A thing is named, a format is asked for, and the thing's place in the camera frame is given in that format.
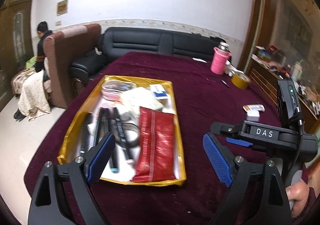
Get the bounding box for black marker beige cap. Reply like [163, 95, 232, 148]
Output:
[113, 107, 135, 165]

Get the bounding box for person right hand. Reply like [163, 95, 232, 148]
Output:
[285, 179, 310, 218]

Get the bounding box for white square box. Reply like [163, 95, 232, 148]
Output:
[246, 110, 260, 122]

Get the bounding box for white flat toothpaste box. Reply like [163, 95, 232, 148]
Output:
[243, 104, 265, 112]

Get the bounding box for black marker teal cap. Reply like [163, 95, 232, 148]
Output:
[104, 109, 119, 174]

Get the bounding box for white pill bottle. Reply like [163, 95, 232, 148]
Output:
[115, 103, 138, 124]

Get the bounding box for maroon velvet table cloth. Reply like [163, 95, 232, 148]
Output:
[23, 51, 308, 225]

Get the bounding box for small black lipstick tube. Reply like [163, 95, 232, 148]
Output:
[220, 80, 230, 88]

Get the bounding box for red foil packet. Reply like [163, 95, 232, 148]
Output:
[131, 107, 175, 183]

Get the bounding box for wooden side shelf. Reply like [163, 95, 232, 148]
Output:
[246, 46, 319, 136]

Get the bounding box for brown packing tape roll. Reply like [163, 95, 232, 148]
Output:
[231, 72, 251, 90]

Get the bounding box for yellow gold tray box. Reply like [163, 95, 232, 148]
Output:
[57, 75, 187, 187]

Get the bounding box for large white medicine box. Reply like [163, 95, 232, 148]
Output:
[120, 87, 164, 114]

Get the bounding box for pink transparent pencil pouch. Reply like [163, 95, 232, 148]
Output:
[101, 79, 137, 102]

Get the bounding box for cream blanket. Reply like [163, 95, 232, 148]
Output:
[17, 70, 51, 121]

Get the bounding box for pink knitted water bottle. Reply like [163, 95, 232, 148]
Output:
[210, 42, 232, 75]

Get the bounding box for blue white medicine box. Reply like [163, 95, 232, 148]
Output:
[150, 84, 168, 100]

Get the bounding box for brown fabric armchair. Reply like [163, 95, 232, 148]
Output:
[43, 23, 101, 109]

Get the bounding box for black leather sofa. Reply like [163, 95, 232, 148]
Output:
[69, 27, 226, 95]

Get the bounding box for seated person in black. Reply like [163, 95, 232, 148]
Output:
[14, 21, 53, 121]

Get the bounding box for wooden cabinet doors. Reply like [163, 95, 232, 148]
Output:
[1, 0, 34, 109]

